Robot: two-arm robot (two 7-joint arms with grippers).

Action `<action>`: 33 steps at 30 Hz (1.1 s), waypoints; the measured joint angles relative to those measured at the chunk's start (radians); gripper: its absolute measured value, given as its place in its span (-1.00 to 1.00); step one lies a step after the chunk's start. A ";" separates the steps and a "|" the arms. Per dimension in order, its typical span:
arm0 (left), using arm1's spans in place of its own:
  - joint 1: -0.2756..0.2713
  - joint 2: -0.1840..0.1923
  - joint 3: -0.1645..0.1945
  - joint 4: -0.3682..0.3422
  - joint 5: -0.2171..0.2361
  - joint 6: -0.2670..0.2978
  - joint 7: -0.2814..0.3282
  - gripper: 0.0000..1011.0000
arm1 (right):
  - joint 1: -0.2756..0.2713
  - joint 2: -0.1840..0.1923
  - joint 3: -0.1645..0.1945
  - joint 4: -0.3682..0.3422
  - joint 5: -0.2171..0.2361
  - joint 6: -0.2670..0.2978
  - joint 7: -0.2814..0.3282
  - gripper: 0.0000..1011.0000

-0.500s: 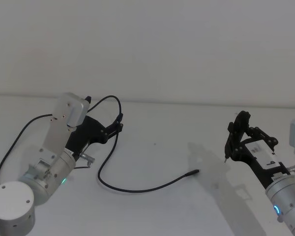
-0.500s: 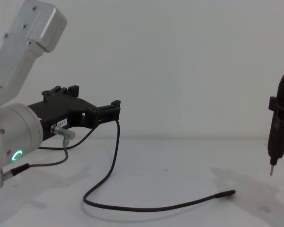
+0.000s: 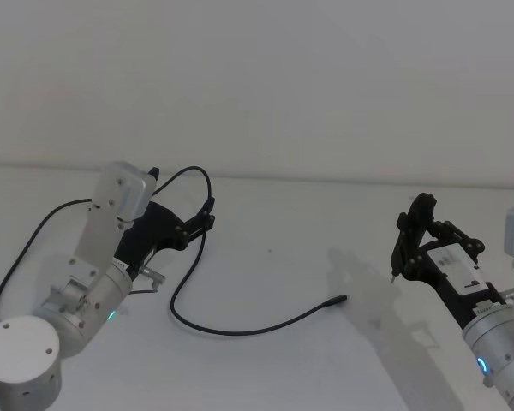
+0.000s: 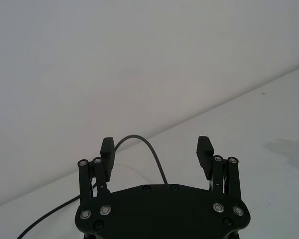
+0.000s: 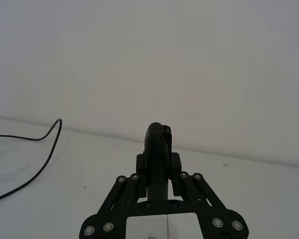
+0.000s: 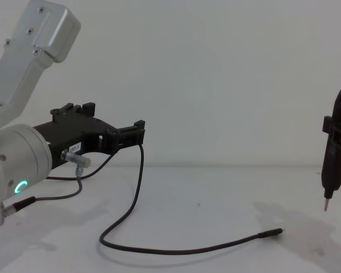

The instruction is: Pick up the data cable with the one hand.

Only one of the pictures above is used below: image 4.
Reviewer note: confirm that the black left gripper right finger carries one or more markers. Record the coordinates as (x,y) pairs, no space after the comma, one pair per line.
(204,154)

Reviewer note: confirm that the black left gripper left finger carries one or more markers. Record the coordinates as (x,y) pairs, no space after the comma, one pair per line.
(107,159)

